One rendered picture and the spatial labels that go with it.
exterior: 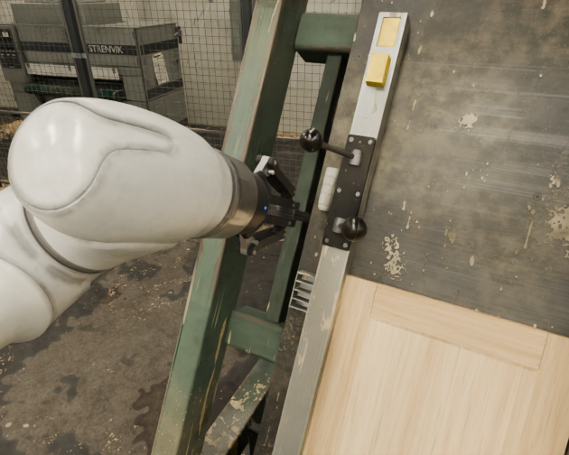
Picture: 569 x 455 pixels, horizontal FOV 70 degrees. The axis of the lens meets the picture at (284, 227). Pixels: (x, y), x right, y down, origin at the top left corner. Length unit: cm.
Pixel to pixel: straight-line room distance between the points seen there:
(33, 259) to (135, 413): 192
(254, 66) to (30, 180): 62
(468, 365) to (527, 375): 8
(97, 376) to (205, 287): 169
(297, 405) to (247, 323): 20
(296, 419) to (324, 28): 76
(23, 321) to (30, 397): 215
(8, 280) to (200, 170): 16
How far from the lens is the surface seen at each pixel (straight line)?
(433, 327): 73
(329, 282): 73
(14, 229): 38
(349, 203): 71
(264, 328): 87
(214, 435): 115
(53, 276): 38
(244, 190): 39
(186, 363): 88
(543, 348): 74
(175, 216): 31
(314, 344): 76
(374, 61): 76
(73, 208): 28
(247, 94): 84
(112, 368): 248
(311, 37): 93
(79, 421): 233
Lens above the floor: 175
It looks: 30 degrees down
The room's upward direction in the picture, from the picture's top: straight up
